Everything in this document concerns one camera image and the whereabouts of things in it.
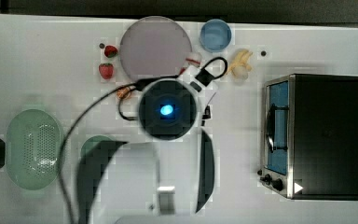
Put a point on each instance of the toy orange half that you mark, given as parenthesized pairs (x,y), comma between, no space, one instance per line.
(124,94)

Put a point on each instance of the blue cup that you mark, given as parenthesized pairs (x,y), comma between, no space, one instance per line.
(215,35)

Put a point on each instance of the red toy strawberry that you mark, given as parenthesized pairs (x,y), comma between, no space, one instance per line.
(110,51)
(106,70)

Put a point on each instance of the green plastic strainer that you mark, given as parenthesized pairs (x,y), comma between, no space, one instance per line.
(33,140)

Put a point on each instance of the grey round plate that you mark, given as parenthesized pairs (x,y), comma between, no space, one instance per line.
(154,47)

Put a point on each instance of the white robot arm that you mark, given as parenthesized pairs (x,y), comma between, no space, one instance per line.
(165,168)

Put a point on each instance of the lower red toy strawberry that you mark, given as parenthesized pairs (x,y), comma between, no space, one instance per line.
(106,70)

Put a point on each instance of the toaster oven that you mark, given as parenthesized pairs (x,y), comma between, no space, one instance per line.
(310,137)

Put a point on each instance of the upper red toy strawberry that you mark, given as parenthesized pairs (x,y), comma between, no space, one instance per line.
(110,51)

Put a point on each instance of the green mug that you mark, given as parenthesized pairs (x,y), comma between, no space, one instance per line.
(90,144)

